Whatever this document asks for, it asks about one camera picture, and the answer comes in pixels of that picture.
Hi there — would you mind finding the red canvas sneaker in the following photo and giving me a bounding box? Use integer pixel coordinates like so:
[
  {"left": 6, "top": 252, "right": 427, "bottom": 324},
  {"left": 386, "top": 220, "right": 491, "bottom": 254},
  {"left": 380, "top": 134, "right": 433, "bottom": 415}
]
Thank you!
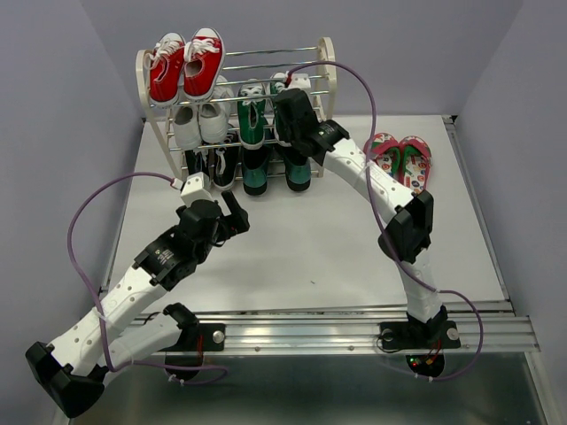
[
  {"left": 183, "top": 27, "right": 226, "bottom": 102},
  {"left": 144, "top": 33, "right": 185, "bottom": 106}
]

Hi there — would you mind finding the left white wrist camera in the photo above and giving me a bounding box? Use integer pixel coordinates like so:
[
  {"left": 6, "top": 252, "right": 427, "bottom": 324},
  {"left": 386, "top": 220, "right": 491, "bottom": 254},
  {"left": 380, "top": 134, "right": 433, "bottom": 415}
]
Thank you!
[{"left": 170, "top": 172, "right": 213, "bottom": 207}]

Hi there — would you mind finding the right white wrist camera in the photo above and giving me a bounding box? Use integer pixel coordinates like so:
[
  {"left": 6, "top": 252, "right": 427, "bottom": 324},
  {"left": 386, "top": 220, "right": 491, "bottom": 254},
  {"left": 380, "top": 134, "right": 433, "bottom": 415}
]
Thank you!
[{"left": 283, "top": 72, "right": 312, "bottom": 93}]

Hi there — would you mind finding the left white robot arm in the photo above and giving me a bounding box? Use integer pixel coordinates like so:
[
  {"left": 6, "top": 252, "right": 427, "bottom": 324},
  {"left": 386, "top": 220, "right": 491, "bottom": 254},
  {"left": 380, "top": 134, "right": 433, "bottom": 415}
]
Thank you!
[{"left": 25, "top": 190, "right": 250, "bottom": 419}]

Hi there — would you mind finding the green canvas sneaker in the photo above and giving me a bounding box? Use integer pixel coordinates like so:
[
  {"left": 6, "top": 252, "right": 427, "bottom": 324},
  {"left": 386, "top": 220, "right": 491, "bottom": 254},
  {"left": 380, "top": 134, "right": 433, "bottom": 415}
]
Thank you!
[
  {"left": 237, "top": 80, "right": 267, "bottom": 151},
  {"left": 268, "top": 72, "right": 290, "bottom": 147}
]

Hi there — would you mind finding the right black canvas sneaker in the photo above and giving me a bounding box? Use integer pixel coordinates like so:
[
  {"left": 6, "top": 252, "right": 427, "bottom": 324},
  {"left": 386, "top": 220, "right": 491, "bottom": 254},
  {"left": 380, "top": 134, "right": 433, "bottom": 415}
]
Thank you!
[{"left": 213, "top": 130, "right": 241, "bottom": 190}]

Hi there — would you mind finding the aluminium mounting rail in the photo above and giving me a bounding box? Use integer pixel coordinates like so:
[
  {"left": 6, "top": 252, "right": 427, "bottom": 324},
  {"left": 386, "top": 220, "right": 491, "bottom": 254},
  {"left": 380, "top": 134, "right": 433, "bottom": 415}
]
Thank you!
[{"left": 109, "top": 303, "right": 540, "bottom": 366}]

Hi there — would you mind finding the left black canvas sneaker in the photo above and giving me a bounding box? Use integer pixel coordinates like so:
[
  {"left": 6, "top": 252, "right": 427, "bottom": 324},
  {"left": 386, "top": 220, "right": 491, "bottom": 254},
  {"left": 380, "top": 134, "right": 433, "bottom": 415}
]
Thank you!
[{"left": 184, "top": 150, "right": 210, "bottom": 187}]

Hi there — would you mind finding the left red canvas sneaker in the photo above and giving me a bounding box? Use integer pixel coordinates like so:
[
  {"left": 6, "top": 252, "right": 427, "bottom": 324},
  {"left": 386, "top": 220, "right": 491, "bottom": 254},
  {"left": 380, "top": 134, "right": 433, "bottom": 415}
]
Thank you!
[{"left": 144, "top": 33, "right": 185, "bottom": 106}]

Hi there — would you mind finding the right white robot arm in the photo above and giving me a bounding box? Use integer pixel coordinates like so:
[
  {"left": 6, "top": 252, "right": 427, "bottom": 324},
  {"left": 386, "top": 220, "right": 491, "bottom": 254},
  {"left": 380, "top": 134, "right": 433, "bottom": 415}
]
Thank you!
[{"left": 273, "top": 89, "right": 461, "bottom": 352}]

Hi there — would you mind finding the cream metal shoe shelf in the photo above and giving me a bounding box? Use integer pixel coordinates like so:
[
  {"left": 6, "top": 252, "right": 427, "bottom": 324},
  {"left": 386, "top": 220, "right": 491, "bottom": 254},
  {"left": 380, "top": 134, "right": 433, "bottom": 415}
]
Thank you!
[{"left": 135, "top": 36, "right": 338, "bottom": 185}]

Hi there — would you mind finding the left white leather sneaker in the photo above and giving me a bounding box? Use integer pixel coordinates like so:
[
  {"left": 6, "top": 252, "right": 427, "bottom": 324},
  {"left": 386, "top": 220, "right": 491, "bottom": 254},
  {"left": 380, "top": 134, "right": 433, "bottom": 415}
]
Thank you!
[{"left": 173, "top": 106, "right": 201, "bottom": 151}]

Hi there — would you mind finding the right red canvas sneaker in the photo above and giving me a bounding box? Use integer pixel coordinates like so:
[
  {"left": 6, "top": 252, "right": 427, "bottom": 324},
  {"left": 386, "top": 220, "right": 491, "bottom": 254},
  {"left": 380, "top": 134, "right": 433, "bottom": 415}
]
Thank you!
[{"left": 183, "top": 27, "right": 226, "bottom": 102}]

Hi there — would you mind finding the white leather sneaker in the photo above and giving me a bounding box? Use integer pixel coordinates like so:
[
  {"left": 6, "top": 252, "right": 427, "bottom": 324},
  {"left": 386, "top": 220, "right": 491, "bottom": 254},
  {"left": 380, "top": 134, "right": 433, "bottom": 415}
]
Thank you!
[
  {"left": 198, "top": 75, "right": 234, "bottom": 144},
  {"left": 173, "top": 106, "right": 201, "bottom": 151}
]

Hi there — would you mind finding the black canvas sneaker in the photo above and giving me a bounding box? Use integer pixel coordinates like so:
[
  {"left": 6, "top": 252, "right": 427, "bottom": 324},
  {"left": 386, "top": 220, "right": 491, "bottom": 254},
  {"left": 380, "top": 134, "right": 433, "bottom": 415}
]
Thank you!
[
  {"left": 213, "top": 130, "right": 241, "bottom": 190},
  {"left": 184, "top": 150, "right": 210, "bottom": 187}
]

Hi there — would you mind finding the pink flip flop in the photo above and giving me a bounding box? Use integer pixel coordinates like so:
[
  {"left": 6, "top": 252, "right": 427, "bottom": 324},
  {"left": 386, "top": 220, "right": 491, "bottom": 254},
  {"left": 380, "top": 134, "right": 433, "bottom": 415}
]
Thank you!
[
  {"left": 363, "top": 133, "right": 401, "bottom": 178},
  {"left": 399, "top": 135, "right": 431, "bottom": 194}
]

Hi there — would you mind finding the right white leather sneaker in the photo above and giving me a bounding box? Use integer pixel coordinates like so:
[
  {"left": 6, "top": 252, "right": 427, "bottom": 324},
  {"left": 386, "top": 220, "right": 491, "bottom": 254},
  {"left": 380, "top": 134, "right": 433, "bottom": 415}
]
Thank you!
[{"left": 198, "top": 75, "right": 234, "bottom": 144}]

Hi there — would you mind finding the dark green loafer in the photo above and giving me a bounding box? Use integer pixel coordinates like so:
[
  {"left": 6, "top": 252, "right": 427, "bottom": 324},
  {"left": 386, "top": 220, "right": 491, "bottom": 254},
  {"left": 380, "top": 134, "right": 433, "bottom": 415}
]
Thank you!
[
  {"left": 241, "top": 146, "right": 271, "bottom": 196},
  {"left": 276, "top": 144, "right": 311, "bottom": 192}
]

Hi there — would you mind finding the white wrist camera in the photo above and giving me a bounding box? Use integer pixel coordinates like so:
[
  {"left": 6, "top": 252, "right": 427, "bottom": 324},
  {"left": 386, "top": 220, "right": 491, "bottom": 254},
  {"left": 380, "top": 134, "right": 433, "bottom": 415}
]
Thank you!
[
  {"left": 283, "top": 72, "right": 312, "bottom": 93},
  {"left": 170, "top": 172, "right": 213, "bottom": 207}
]

